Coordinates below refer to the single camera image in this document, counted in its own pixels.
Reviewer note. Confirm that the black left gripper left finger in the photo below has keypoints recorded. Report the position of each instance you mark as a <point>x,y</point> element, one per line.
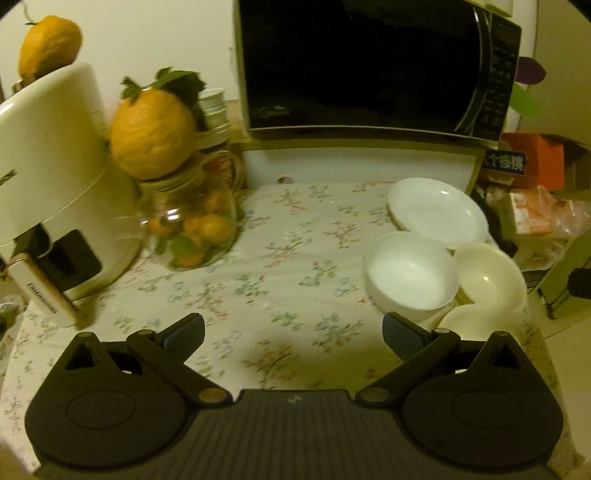
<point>165,354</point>

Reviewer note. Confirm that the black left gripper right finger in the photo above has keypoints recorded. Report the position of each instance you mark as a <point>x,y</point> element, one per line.
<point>422,353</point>

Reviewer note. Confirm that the cream bowl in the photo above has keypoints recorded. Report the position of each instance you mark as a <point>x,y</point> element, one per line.
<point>476,322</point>
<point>489,277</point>

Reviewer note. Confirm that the large white bowl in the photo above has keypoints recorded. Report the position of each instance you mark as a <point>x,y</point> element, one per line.
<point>410,275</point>

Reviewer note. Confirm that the white plate with swirls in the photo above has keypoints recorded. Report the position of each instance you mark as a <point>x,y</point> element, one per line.
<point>437,211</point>

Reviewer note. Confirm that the floral tablecloth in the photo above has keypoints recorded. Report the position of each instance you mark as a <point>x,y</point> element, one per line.
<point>286,307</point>

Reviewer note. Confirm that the glass jar of small oranges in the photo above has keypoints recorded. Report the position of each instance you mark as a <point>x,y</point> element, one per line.
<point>188,218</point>

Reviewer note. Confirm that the snack box with logo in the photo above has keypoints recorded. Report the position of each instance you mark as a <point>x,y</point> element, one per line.
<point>536,258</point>

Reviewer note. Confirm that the white Changhong air fryer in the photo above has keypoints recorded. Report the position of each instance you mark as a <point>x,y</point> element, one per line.
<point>68,225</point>

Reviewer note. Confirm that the plastic bag with orange packs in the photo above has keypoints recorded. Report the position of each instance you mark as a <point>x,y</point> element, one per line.
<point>537,213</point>

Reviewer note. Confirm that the orange carton box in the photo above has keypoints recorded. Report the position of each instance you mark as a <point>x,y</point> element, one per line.
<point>527,160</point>

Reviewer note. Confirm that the large orange citrus with leaves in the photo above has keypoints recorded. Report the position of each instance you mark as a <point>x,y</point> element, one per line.
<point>155,127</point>

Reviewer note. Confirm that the black microwave oven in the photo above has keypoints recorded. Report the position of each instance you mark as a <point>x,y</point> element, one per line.
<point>438,67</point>

